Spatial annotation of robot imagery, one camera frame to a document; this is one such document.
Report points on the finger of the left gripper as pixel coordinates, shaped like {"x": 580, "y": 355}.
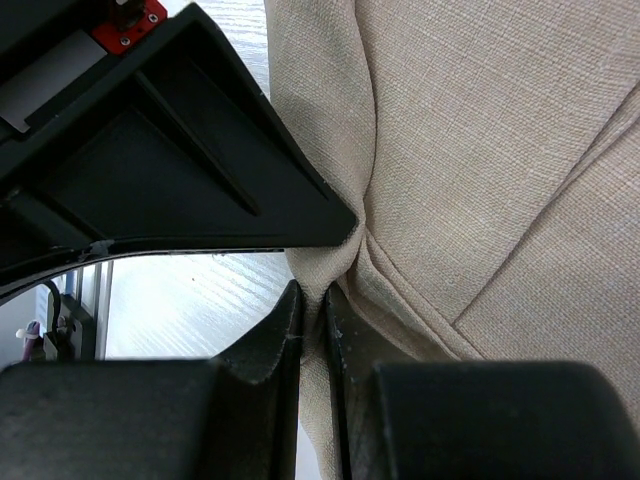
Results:
{"x": 198, "y": 161}

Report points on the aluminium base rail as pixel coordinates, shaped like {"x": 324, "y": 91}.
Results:
{"x": 91, "y": 288}

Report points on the beige cloth napkin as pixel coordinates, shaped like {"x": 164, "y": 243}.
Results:
{"x": 490, "y": 152}

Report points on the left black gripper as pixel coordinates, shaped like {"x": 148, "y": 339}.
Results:
{"x": 59, "y": 60}

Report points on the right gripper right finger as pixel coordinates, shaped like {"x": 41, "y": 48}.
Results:
{"x": 399, "y": 418}

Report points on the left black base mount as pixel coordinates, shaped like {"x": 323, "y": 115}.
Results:
{"x": 71, "y": 331}

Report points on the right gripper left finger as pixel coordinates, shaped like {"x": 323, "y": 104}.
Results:
{"x": 233, "y": 416}

